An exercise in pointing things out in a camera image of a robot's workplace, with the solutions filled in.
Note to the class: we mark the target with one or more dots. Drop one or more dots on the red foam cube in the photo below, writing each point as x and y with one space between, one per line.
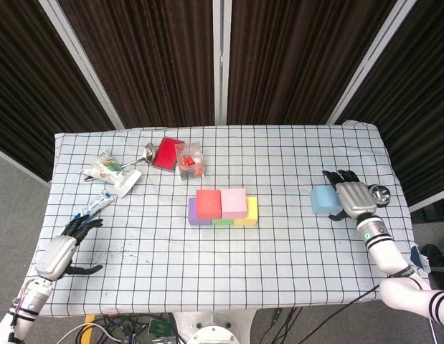
208 204

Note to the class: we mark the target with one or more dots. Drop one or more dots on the light blue foam cube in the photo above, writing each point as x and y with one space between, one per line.
323 200

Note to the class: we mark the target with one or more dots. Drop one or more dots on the crumpled white snack bag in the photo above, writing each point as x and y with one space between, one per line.
110 172

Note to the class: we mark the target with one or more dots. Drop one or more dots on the clear plastic box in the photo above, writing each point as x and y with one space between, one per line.
189 150

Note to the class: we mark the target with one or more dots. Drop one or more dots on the red ink pad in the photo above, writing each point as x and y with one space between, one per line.
164 154

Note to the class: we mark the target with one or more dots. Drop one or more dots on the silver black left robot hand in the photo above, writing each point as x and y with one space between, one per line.
56 256

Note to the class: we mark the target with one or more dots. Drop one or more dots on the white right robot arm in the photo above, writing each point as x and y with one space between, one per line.
390 258

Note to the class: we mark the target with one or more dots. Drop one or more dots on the purple foam cube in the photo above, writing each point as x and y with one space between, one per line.
193 213

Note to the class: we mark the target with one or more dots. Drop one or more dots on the white partition frame post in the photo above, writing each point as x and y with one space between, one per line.
372 61
221 61
81 61

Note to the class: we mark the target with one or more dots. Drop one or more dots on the blue cloth object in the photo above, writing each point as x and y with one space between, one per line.
417 256

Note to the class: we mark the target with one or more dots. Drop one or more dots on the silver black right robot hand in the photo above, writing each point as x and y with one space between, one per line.
356 199

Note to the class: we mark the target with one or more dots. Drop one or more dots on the yellow foam cube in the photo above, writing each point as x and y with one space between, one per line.
251 213

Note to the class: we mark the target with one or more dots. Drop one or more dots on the green foam cube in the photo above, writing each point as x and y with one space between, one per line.
223 222

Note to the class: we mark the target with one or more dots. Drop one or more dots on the white blue toothpaste tube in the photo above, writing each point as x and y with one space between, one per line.
99 201

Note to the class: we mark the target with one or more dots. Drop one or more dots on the black bulky object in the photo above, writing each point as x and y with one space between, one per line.
437 256

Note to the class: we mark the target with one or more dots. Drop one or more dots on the metal spoon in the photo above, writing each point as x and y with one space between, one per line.
150 152

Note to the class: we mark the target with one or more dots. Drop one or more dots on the green circuit board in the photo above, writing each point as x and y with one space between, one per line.
159 326

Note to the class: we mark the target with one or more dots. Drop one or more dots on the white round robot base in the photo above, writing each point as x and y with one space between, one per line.
214 326

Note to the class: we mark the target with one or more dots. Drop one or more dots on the pink foam cube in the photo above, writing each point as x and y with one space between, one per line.
233 202

